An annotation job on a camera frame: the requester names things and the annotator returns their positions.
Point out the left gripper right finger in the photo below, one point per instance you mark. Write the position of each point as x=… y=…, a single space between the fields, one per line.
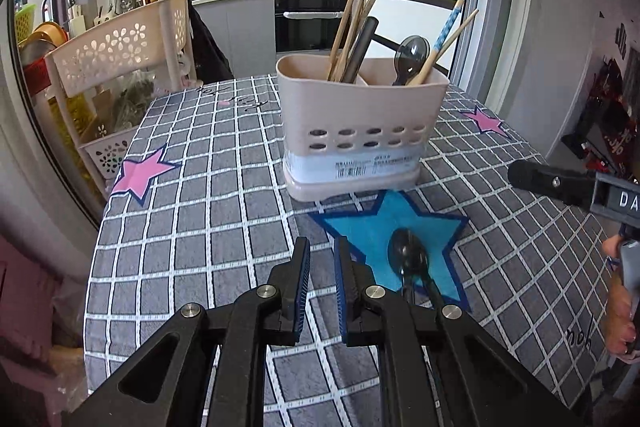
x=437 y=366

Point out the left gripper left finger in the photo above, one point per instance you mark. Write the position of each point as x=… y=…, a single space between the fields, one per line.
x=207 y=366

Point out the dark plastic spoon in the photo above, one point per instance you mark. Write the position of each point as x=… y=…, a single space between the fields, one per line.
x=408 y=259

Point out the wooden chopstick patterned tip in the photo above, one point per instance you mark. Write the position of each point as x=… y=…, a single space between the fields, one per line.
x=434 y=56

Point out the blue patterned chopstick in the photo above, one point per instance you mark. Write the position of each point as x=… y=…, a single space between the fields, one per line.
x=444 y=33

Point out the dark grey utensil handle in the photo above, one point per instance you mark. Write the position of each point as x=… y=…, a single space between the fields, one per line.
x=359 y=50

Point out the plain wooden chopstick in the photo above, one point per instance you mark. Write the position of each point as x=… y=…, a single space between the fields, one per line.
x=345 y=21

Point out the black kitchen faucet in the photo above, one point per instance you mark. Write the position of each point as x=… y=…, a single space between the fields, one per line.
x=56 y=10

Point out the person's right hand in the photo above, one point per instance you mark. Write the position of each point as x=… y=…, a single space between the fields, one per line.
x=621 y=331

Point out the grey checked tablecloth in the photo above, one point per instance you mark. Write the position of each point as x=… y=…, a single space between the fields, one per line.
x=218 y=218

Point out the pink utensil holder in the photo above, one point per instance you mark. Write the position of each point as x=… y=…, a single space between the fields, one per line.
x=342 y=138

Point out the beige perforated storage cart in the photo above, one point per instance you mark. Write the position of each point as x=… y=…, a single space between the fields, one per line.
x=146 y=37

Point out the black built-in oven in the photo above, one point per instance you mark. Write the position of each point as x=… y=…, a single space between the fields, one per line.
x=307 y=25

